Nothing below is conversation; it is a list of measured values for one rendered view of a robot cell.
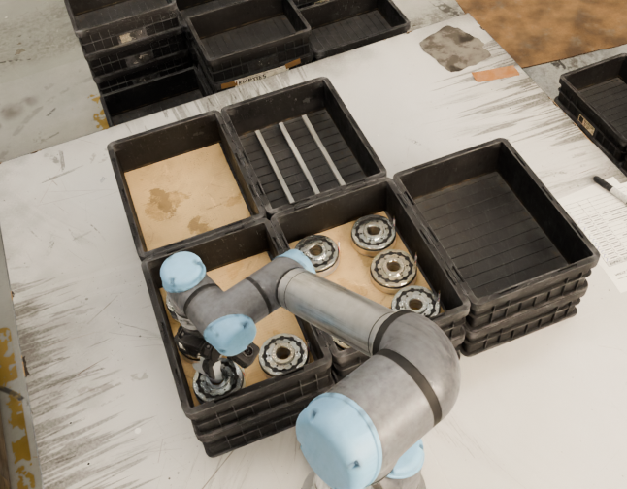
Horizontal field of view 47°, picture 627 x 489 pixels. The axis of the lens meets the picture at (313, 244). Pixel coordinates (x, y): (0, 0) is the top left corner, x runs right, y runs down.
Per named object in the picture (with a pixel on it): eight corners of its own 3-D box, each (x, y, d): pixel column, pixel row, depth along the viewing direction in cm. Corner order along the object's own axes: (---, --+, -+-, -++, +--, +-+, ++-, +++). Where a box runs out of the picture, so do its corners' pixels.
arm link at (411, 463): (435, 475, 133) (441, 442, 123) (381, 523, 128) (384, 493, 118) (389, 431, 140) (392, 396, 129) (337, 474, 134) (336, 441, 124)
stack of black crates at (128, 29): (181, 55, 328) (157, -35, 293) (200, 94, 311) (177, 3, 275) (96, 81, 321) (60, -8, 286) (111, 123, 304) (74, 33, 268)
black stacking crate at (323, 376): (336, 388, 147) (333, 361, 138) (198, 441, 143) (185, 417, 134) (274, 248, 171) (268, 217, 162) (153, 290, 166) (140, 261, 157)
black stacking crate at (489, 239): (590, 290, 157) (602, 259, 148) (469, 337, 152) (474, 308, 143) (498, 171, 181) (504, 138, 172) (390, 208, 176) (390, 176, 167)
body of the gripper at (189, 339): (198, 323, 146) (185, 290, 136) (235, 337, 143) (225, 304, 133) (179, 354, 141) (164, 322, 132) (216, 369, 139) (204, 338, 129)
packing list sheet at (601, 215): (706, 264, 172) (707, 262, 172) (624, 298, 168) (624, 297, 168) (619, 174, 191) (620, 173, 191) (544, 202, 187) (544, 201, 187)
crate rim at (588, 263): (601, 264, 150) (604, 257, 148) (473, 313, 145) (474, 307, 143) (503, 143, 173) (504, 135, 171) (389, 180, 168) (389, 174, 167)
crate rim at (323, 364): (335, 366, 140) (334, 360, 138) (187, 423, 135) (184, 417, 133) (269, 222, 164) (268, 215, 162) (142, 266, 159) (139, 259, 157)
